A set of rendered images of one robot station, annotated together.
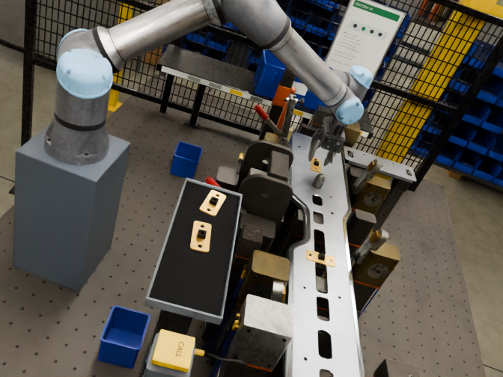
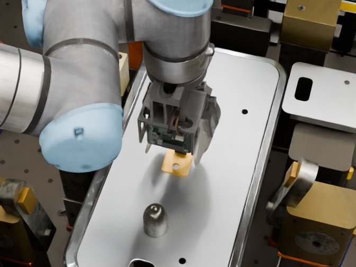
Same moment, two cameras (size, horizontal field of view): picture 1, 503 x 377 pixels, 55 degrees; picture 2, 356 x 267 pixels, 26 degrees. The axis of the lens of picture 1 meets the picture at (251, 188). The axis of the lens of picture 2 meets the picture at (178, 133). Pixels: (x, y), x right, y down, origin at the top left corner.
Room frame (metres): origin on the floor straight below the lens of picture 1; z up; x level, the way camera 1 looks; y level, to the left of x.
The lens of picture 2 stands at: (0.92, -0.41, 1.91)
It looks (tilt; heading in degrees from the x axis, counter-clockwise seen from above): 56 degrees down; 24
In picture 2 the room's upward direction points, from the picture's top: straight up
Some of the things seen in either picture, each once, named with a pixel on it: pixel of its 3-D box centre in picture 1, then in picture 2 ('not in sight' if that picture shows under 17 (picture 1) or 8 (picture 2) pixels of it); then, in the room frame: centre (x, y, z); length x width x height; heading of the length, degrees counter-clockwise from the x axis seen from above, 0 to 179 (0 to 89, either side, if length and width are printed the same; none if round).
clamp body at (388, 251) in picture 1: (362, 291); not in sight; (1.09, -0.42, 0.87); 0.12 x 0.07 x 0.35; 98
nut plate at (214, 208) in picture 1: (213, 201); not in sight; (0.85, 0.07, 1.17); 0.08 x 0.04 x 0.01; 177
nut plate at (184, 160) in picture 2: (316, 163); (181, 147); (1.46, -0.18, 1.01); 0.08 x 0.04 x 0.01; 8
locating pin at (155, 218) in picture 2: (318, 182); (155, 220); (1.34, -0.19, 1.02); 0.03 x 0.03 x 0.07
